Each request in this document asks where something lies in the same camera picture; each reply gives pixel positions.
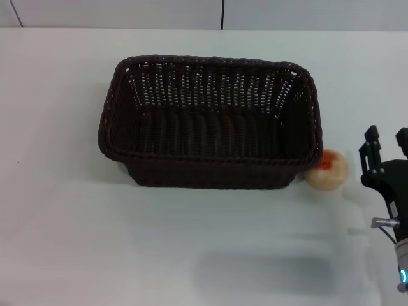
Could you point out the round bun with red top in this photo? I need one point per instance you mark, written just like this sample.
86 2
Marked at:
331 175

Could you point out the black woven rectangular basket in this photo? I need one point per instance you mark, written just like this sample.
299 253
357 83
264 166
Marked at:
210 140

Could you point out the black vertical wall strip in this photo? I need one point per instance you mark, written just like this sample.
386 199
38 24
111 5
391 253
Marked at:
222 14

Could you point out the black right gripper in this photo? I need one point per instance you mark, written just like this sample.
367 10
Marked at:
395 181

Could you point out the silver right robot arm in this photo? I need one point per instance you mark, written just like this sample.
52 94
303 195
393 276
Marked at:
402 261

